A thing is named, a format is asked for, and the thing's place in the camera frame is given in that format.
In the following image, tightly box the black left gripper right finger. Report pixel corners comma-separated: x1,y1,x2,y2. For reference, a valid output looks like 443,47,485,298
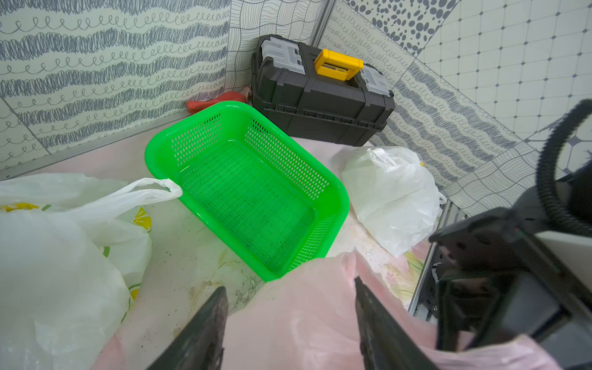
355,277,437,370

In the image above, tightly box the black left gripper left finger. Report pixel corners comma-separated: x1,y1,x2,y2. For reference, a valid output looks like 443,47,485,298
150,287,228,370

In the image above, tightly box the white plastic bag lemon print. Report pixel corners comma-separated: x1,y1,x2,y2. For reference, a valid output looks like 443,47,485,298
342,146,446,257

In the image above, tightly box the pink plastic bag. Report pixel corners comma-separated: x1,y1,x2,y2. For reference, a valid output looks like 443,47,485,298
92,251,563,370

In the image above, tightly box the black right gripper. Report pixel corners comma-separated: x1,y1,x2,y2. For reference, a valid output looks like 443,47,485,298
430,208,591,369

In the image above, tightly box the black corrugated cable hose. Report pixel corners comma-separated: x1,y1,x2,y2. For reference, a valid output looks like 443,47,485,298
535,98,592,237

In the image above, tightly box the green plastic basket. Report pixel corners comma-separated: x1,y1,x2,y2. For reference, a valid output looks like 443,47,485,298
145,102,350,282

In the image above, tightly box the black toolbox yellow latch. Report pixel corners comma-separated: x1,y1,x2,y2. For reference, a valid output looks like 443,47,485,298
251,35,396,146

